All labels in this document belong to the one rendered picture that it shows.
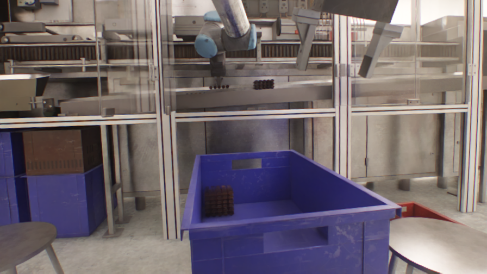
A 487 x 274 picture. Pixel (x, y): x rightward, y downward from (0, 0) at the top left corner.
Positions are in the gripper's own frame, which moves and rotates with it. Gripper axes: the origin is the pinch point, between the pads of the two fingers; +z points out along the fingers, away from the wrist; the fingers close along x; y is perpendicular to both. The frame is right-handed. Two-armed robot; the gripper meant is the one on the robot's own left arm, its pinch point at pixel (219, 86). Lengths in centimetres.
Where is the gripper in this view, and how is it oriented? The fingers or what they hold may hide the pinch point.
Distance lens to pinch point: 129.9
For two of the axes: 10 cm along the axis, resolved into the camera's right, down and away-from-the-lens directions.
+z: -0.3, 6.5, 7.6
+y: -1.2, -7.5, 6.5
